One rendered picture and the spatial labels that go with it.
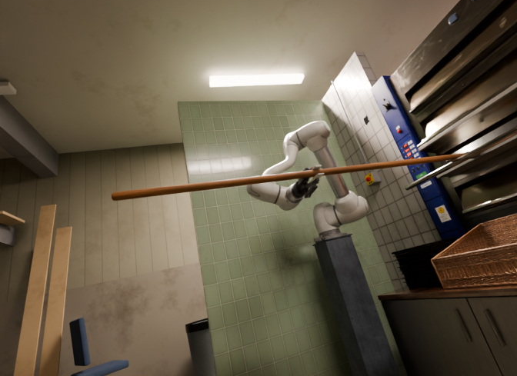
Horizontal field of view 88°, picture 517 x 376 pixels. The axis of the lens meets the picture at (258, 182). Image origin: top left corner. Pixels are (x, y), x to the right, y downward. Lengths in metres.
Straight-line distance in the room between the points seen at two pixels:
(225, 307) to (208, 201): 0.82
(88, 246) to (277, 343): 2.85
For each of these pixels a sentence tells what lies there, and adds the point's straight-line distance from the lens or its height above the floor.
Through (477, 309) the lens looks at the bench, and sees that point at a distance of 1.63.
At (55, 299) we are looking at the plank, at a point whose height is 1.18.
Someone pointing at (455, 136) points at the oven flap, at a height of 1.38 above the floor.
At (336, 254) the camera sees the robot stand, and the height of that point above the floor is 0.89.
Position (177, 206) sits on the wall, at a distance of 4.13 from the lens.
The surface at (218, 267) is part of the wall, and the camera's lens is 2.17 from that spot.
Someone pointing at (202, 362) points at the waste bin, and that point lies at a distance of 3.35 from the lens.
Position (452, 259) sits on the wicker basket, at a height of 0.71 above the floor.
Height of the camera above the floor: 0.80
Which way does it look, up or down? 21 degrees up
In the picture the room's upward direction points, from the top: 14 degrees counter-clockwise
